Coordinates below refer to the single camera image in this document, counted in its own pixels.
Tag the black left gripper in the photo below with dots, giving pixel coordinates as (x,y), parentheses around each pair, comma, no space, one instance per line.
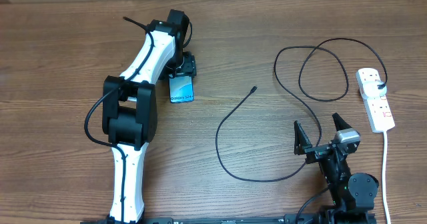
(188,68)

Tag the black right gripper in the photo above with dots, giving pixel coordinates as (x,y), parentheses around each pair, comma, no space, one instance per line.
(316,152)

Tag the blue Samsung Galaxy phone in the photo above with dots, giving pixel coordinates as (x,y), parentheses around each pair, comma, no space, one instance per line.
(181,89)

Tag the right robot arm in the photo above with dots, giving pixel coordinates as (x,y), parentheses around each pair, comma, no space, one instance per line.
(353,194)

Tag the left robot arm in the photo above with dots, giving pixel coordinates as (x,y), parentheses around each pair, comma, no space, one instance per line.
(129,115)

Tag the white charger plug adapter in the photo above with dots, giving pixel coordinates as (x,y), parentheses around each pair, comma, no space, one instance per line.
(372,89)

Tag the white power strip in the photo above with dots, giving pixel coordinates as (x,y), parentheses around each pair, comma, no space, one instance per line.
(377,109)

